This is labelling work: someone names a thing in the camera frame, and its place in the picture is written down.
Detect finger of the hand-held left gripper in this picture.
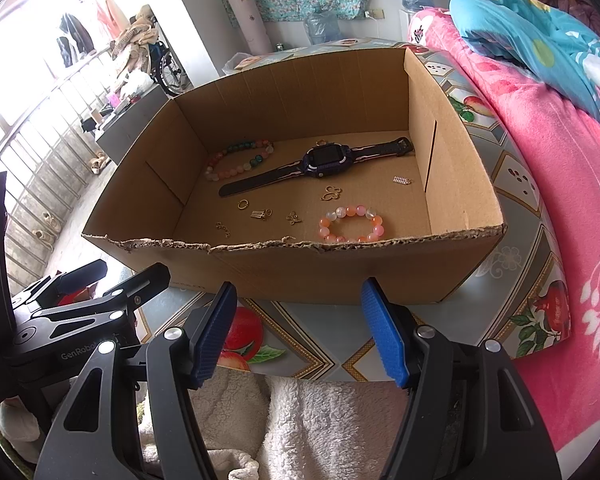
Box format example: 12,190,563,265
12,259,108,311
32,263,172,331

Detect pink hanging clothes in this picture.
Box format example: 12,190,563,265
96,0,126,38

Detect dark purple smart watch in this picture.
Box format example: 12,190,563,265
219,136,415,198

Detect pink floral blanket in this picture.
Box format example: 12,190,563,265
412,7,600,461

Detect red flat object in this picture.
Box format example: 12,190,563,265
55,285,98,306

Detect grey cabinet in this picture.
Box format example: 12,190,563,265
96,82,170,166

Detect white water dispenser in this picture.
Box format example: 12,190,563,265
399,8,421,43

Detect multicolour bead bracelet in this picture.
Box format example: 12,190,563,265
203,139,276,182

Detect white plastic bag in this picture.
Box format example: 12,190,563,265
223,51,251,77

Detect blue patterned quilt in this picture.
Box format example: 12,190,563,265
449,0,600,136

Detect empty clear water jug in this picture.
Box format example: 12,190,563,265
305,7,344,46

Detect pink orange bead bracelet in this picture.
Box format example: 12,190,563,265
318,204,385,244

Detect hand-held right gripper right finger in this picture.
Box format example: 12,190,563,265
360,277,563,480

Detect pile of clothes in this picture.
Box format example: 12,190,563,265
111,4,161,73

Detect dark hanging clothes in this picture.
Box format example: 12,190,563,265
55,12,93,68

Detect brown cardboard box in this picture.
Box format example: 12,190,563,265
81,42,508,307

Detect metal railing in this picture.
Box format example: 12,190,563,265
0,45,116,281

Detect white cardboard tube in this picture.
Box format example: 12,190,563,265
225,0,273,56

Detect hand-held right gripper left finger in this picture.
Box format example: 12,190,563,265
34,281,238,480

